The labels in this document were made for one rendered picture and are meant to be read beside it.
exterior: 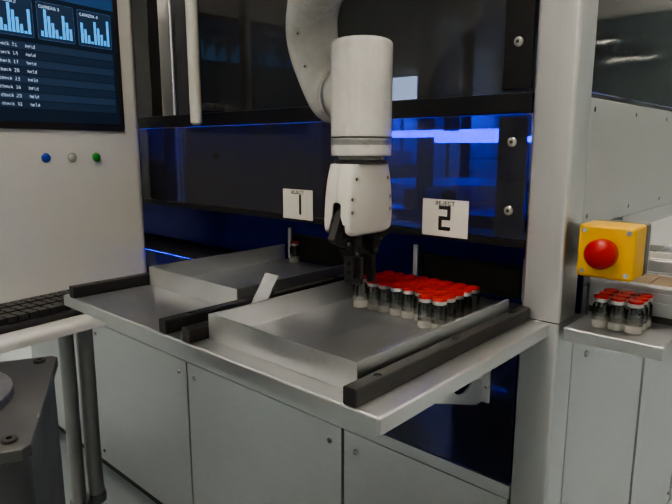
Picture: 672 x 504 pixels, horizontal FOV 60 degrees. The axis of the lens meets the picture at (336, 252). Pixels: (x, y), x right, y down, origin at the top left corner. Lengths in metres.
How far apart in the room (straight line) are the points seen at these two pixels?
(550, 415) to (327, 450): 0.51
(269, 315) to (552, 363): 0.42
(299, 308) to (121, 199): 0.73
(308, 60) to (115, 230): 0.80
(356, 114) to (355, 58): 0.07
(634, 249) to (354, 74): 0.43
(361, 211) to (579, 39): 0.37
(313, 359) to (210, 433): 0.96
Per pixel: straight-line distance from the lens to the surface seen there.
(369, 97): 0.78
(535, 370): 0.93
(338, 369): 0.63
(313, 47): 0.87
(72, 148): 1.44
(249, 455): 1.48
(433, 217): 0.96
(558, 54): 0.88
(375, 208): 0.81
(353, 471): 1.23
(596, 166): 0.96
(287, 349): 0.68
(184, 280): 1.03
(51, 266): 1.43
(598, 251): 0.82
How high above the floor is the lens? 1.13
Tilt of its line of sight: 10 degrees down
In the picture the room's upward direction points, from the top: straight up
